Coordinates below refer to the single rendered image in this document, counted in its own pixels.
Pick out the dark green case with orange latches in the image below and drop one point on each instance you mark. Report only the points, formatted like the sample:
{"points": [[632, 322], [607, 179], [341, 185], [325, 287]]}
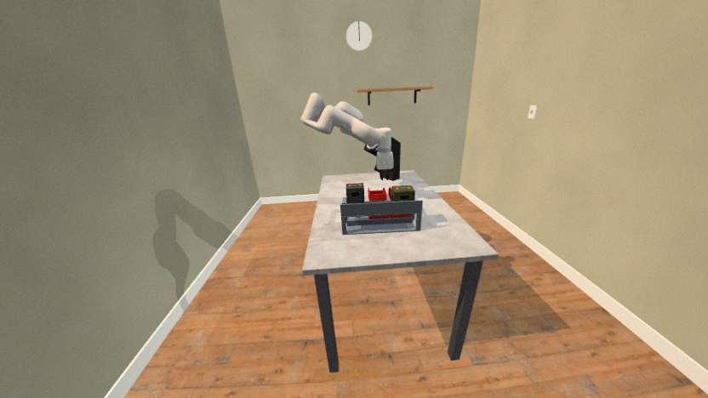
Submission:
{"points": [[402, 193]]}

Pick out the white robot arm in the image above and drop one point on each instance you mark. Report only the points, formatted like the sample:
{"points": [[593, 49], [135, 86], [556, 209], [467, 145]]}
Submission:
{"points": [[348, 119]]}

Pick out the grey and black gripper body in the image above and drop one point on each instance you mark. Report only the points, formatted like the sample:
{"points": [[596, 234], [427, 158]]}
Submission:
{"points": [[384, 160]]}

